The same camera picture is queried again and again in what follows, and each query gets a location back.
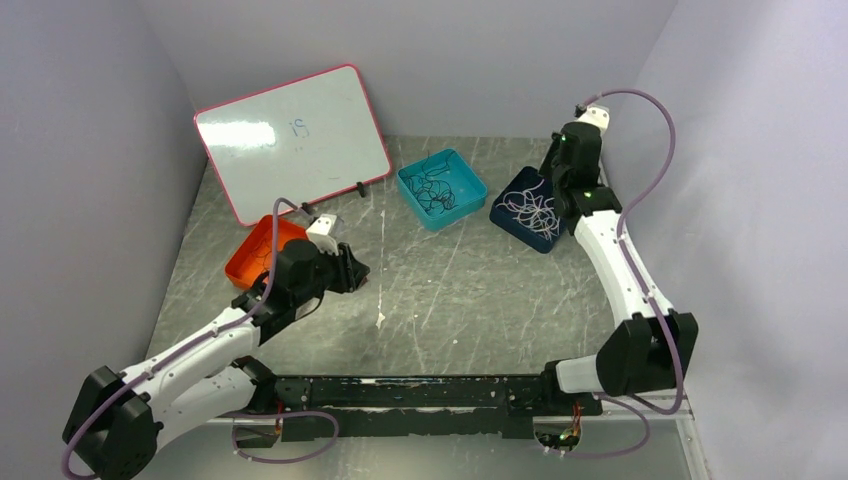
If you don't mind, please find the pink framed whiteboard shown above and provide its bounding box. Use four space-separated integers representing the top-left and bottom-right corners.
194 64 392 226

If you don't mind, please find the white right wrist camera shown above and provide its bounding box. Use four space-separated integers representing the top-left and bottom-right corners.
575 103 611 136

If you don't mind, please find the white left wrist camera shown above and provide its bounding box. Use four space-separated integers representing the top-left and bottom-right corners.
306 214 343 256

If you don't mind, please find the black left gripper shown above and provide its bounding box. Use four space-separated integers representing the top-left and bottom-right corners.
292 239 369 306

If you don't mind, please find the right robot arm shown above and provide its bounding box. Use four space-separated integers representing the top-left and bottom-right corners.
539 121 699 414

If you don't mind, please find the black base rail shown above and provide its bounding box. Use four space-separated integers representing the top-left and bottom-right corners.
232 356 603 447

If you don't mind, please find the dark blue square tray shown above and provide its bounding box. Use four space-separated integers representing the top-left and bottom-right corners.
489 166 565 254

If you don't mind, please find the dark cable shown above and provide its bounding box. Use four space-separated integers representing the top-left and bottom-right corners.
248 237 276 273

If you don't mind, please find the black thin cable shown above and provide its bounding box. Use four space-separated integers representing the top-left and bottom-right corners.
405 150 465 215

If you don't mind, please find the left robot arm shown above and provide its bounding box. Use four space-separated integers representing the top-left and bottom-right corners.
60 239 370 479

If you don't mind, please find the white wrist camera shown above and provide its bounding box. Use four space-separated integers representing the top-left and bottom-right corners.
306 214 343 256
575 103 611 136

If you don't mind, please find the orange square tray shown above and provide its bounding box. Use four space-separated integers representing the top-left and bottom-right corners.
224 215 307 290

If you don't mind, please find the teal square tray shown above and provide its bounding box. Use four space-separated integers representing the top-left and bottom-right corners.
396 148 488 231

